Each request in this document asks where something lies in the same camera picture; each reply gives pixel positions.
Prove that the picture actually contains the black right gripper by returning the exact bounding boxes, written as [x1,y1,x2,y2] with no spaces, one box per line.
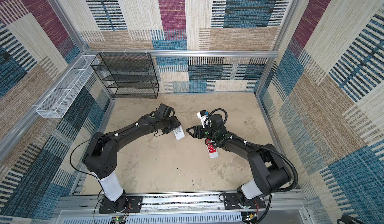
[186,124,217,139]

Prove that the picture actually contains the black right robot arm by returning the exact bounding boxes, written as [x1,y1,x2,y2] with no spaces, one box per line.
[187,108,299,209]

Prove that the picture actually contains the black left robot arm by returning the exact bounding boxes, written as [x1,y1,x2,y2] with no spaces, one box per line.
[83,104,181,213]

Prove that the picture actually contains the red and white remote control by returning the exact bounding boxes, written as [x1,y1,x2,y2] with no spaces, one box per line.
[205,139,219,159]

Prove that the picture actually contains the black mesh shelf rack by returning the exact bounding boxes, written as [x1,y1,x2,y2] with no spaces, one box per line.
[91,53,160,99]

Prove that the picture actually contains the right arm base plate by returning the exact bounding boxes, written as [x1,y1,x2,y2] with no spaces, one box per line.
[219,192,266,210]

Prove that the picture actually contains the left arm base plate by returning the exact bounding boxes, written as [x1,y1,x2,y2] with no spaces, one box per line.
[98,196,143,214]

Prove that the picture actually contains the white slotted cable duct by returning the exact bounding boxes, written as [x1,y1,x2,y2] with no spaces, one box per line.
[60,212,243,224]

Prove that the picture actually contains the white mesh wall basket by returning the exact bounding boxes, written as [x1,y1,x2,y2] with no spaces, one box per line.
[36,55,96,119]

